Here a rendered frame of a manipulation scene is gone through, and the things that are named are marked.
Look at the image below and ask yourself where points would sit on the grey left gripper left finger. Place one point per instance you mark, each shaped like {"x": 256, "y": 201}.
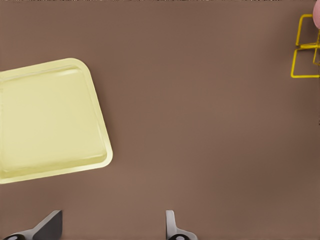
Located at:
{"x": 47, "y": 226}

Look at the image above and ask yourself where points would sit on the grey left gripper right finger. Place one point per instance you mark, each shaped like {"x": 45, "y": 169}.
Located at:
{"x": 172, "y": 225}

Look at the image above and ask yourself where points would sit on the pale yellow square tray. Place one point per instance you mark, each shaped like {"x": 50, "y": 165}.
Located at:
{"x": 47, "y": 120}

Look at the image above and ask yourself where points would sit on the pink round object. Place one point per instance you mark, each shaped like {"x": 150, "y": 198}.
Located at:
{"x": 317, "y": 15}

